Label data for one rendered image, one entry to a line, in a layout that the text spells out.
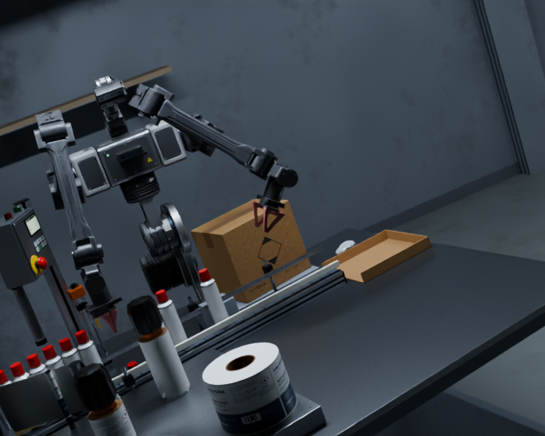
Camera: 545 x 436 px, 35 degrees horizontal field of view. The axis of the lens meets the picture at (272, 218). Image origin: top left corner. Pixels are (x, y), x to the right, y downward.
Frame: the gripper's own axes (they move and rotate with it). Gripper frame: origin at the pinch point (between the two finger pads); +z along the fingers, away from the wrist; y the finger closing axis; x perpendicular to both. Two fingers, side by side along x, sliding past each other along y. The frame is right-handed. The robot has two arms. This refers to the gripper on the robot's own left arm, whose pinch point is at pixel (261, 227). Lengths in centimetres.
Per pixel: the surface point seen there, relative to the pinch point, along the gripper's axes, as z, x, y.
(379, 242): -4, 59, -37
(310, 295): 18.4, 28.1, -11.4
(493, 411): 39, 104, 2
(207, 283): 23.4, -8.1, -10.0
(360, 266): 5, 48, -22
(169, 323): 38.5, -16.5, -6.7
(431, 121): -80, 196, -291
